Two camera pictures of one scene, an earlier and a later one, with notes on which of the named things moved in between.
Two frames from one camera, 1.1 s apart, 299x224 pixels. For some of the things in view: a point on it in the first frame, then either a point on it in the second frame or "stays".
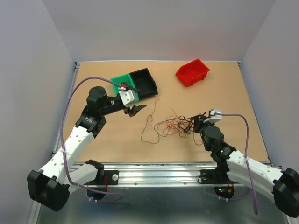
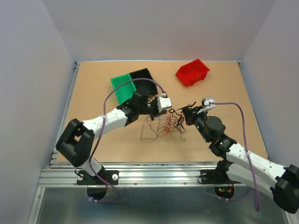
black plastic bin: [143, 80] stays
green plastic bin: [127, 79] stays
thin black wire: [142, 132] -> [173, 121]
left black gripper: [135, 109] -> [156, 113]
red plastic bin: [192, 72] stays
